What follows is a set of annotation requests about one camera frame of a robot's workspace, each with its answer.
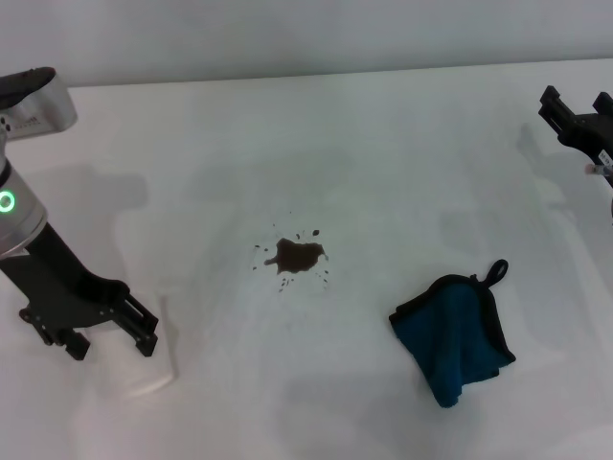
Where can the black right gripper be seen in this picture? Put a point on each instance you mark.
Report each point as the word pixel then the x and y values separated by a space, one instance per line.
pixel 591 134

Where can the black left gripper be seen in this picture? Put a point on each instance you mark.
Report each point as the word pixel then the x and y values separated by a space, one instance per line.
pixel 62 292

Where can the white paper cup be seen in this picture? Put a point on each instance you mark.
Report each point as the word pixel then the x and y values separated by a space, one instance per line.
pixel 120 369

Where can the blue rag with black edge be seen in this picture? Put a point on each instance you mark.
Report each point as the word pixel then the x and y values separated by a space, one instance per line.
pixel 450 335

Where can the black liquid stain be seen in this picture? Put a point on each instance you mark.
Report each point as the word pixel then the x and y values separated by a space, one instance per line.
pixel 297 255

